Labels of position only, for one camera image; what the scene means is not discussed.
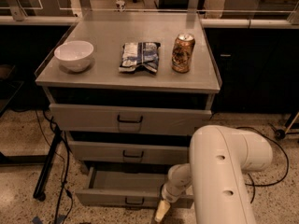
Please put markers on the blue white snack bag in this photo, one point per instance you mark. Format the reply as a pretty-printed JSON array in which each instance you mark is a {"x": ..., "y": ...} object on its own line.
[{"x": 140, "y": 56}]

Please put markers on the white ceramic bowl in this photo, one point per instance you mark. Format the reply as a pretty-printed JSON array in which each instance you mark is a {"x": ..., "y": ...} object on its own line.
[{"x": 75, "y": 55}]

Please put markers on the wheeled cart base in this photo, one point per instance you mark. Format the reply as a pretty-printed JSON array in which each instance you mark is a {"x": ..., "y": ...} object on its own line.
[{"x": 291, "y": 126}]

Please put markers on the grey drawer cabinet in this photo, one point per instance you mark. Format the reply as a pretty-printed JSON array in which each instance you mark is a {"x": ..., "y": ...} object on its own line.
[{"x": 103, "y": 84}]

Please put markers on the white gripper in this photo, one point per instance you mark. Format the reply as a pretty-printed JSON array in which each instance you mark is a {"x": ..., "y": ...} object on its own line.
[{"x": 168, "y": 193}]

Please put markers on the white horizontal rail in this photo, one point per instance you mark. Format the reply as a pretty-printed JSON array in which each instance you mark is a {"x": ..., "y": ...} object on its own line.
[{"x": 208, "y": 23}]

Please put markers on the clear bottle in background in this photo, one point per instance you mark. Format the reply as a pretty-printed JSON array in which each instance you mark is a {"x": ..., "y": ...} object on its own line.
[{"x": 120, "y": 4}]

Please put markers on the grey drawer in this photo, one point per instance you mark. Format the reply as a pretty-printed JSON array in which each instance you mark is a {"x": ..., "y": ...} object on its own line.
[
  {"x": 128, "y": 153},
  {"x": 124, "y": 119},
  {"x": 112, "y": 187}
]

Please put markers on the black stand leg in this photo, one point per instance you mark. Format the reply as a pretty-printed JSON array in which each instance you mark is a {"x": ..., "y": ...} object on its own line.
[{"x": 39, "y": 193}]

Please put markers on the orange soda can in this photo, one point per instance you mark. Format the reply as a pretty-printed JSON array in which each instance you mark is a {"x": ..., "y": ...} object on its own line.
[{"x": 182, "y": 52}]

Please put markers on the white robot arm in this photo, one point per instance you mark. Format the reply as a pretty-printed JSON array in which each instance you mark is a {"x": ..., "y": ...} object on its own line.
[{"x": 218, "y": 158}]

